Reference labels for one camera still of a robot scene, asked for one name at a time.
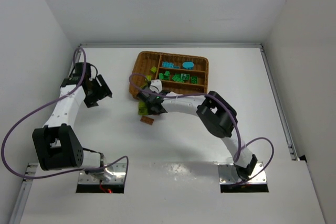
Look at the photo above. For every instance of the brown lego brick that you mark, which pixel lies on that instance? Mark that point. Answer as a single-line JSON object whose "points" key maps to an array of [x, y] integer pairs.
{"points": [[146, 120]]}

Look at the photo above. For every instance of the metal base plate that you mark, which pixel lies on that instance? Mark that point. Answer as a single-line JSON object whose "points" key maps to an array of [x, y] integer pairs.
{"points": [[228, 174], [113, 175]]}

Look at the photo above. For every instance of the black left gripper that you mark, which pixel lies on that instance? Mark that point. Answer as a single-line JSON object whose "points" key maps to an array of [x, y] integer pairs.
{"points": [[97, 93]]}

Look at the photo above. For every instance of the green long lego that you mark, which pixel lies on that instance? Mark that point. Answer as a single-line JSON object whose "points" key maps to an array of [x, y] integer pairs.
{"points": [[185, 77]]}

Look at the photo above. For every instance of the green lego brick bottom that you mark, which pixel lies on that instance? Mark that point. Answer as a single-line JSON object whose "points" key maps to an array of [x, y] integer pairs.
{"points": [[165, 75]]}

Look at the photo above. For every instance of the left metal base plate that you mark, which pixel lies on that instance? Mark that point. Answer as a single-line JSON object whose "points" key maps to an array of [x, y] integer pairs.
{"points": [[113, 175]]}

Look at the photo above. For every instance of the green long lego brick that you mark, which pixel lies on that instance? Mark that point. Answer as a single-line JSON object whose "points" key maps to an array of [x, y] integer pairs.
{"points": [[177, 78]]}

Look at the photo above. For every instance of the small lime lego brick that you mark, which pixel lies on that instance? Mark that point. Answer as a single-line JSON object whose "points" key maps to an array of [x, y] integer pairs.
{"points": [[153, 69]]}

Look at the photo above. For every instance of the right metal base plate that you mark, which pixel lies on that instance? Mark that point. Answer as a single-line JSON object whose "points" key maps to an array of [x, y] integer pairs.
{"points": [[228, 174]]}

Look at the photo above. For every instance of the lime green lego brick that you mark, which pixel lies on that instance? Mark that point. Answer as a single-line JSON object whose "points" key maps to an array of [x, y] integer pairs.
{"points": [[144, 87]]}

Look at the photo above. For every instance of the brown wicker divided basket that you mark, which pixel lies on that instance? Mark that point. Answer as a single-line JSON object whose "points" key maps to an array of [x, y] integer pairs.
{"points": [[148, 59]]}

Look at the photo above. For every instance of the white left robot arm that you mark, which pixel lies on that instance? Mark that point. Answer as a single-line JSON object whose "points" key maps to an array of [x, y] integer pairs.
{"points": [[56, 143]]}

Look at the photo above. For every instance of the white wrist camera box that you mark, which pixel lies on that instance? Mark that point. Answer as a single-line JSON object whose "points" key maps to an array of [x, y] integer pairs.
{"points": [[156, 86]]}

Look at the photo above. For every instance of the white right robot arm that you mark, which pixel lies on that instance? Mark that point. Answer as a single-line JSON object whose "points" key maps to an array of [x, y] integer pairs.
{"points": [[216, 114]]}

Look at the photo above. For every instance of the small green lego cube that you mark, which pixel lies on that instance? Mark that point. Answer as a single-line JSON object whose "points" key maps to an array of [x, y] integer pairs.
{"points": [[194, 80]]}

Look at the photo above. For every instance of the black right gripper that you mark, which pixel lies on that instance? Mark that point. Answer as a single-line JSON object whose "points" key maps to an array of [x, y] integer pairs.
{"points": [[148, 100]]}

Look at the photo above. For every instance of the cyan oval lego piece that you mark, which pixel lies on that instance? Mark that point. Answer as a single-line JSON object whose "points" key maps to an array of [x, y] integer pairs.
{"points": [[188, 65]]}

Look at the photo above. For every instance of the cyan rectangular lego brick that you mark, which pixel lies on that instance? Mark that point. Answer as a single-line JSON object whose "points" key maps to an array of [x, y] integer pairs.
{"points": [[167, 65]]}

